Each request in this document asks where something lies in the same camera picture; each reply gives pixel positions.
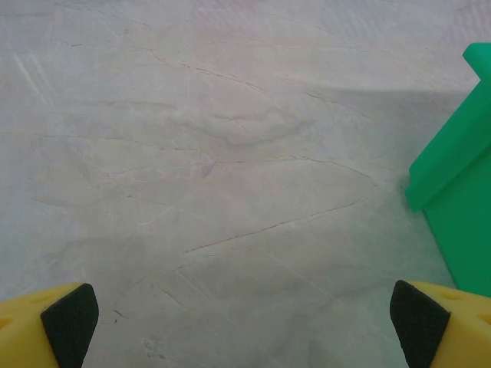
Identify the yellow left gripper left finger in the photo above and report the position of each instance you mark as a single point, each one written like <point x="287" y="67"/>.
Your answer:
<point x="30" y="333"/>

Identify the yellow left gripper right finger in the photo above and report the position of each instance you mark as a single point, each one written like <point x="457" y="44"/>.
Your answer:
<point x="452" y="333"/>

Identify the green plastic bin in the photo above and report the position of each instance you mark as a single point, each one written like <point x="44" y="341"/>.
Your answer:
<point x="460" y="172"/>

